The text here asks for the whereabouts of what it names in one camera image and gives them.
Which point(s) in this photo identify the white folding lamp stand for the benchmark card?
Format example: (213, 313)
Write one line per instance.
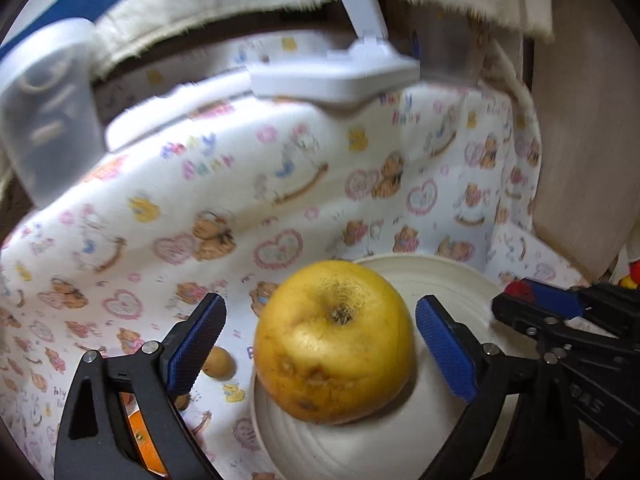
(360, 60)

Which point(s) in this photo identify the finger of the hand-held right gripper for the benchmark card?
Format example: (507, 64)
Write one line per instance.
(555, 296)
(530, 317)

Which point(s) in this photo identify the blue and cream cloth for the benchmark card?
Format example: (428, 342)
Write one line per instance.
(165, 5)

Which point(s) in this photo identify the translucent plastic container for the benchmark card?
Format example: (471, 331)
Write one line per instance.
(47, 105)

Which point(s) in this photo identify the small brown longan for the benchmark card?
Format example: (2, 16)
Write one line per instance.
(220, 363)
(181, 402)

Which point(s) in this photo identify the large yellow pomelo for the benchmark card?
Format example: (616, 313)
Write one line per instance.
(334, 342)

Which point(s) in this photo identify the bear print tablecloth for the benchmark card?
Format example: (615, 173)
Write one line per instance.
(200, 220)

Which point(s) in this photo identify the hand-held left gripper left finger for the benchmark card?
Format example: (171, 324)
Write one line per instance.
(192, 347)

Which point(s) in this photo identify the orange tangerine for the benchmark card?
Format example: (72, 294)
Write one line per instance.
(146, 442)

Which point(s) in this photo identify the red and yellow toy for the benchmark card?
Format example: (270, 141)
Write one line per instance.
(631, 276)

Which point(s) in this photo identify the white round plate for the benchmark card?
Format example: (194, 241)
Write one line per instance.
(400, 440)

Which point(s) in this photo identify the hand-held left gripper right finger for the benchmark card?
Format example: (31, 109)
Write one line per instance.
(445, 347)

